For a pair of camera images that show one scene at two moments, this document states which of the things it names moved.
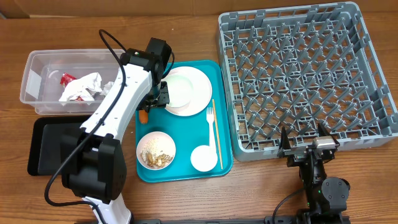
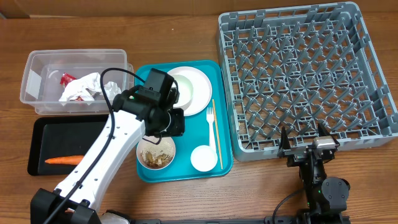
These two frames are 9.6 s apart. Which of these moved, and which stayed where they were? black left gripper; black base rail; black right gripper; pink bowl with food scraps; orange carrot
Moved: black left gripper; orange carrot
Stayed: pink bowl with food scraps; black right gripper; black base rail
